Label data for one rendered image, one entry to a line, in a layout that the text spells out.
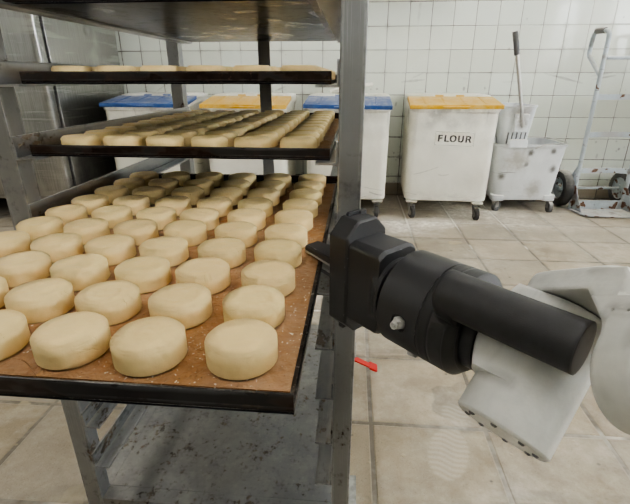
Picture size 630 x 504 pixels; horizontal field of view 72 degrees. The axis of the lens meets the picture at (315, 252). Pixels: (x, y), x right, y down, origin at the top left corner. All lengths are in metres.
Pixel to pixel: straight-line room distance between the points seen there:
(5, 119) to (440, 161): 2.49
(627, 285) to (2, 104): 0.67
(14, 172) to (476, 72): 3.18
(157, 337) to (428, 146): 2.62
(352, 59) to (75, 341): 0.40
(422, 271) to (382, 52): 3.12
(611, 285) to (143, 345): 0.29
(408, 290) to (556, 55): 3.40
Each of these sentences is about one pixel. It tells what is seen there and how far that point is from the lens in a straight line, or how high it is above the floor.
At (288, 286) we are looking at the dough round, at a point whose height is 0.69.
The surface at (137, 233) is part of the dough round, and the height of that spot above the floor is 0.70.
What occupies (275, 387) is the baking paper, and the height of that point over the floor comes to 0.68.
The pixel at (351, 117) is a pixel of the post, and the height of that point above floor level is 0.82.
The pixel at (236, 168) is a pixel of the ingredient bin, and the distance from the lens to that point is 2.93.
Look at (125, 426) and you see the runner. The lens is 1.00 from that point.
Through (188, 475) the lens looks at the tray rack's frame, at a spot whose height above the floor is 0.15.
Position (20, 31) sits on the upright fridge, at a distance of 3.11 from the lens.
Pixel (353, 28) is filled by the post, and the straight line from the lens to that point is 0.54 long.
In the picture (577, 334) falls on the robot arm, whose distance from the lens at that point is 0.29.
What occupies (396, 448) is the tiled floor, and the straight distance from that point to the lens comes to 1.22.
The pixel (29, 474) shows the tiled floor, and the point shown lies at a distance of 1.33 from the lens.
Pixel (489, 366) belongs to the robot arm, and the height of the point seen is 0.68.
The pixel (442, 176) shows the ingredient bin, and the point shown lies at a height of 0.29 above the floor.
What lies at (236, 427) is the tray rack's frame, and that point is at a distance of 1.05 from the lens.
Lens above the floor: 0.87
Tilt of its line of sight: 22 degrees down
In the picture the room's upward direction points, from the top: straight up
